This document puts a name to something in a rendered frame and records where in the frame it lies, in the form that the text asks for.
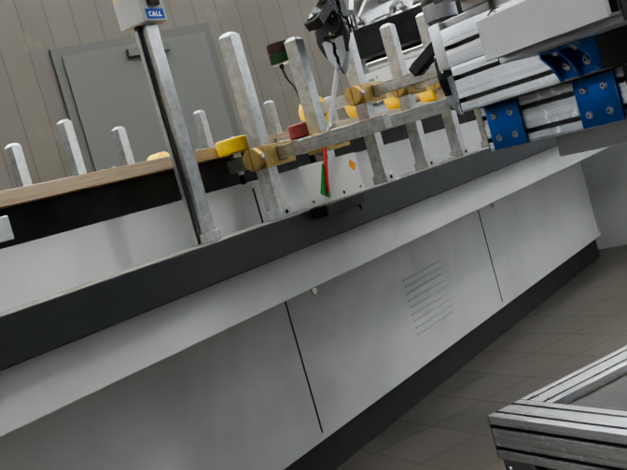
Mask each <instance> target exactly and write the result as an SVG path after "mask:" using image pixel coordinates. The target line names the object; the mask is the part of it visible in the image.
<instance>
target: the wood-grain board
mask: <svg viewBox="0 0 627 470"><path fill-rule="evenodd" d="M433 102H436V101H432V102H428V103H423V104H417V107H418V106H421V105H425V104H430V103H433ZM399 112H402V111H401V108H397V109H392V110H388V111H383V112H379V113H375V115H376V117H377V116H379V115H383V114H388V113H389V116H391V115H394V114H396V113H399ZM356 122H359V119H358V117H352V118H348V119H344V120H339V121H334V122H332V124H337V126H338V127H343V126H347V125H350V124H353V123H356ZM338 127H337V128H338ZM268 137H269V140H270V144H273V143H275V142H274V138H277V137H282V141H286V140H291V139H290V136H289V132H288V131H286V132H281V133H276V134H272V135H268ZM298 140H301V138H300V139H297V140H291V143H292V142H295V141H298ZM194 155H195V158H196V161H197V164H200V163H205V162H208V161H212V160H217V159H224V158H228V157H230V156H226V157H222V158H220V157H219V156H218V154H217V151H216V147H215V146H214V147H209V148H205V149H201V150H196V151H194ZM173 169H174V168H173V164H172V162H171V158H170V156H169V157H164V158H160V159H152V160H147V161H143V162H138V163H134V164H129V165H124V166H120V167H116V168H111V169H106V170H101V171H98V172H93V173H84V174H81V175H76V176H71V177H66V178H62V179H58V180H53V181H48V182H44V183H40V184H35V185H30V186H26V187H18V188H13V189H9V190H4V191H0V209H4V208H8V207H12V206H16V205H21V204H24V203H28V202H33V201H37V200H44V199H48V198H53V197H57V196H61V195H65V194H69V193H74V192H78V191H81V190H86V189H90V188H94V187H101V186H106V185H110V184H114V183H118V182H122V181H127V180H131V179H134V178H139V177H143V176H147V175H151V174H155V173H163V172H167V171H171V170H173Z"/></svg>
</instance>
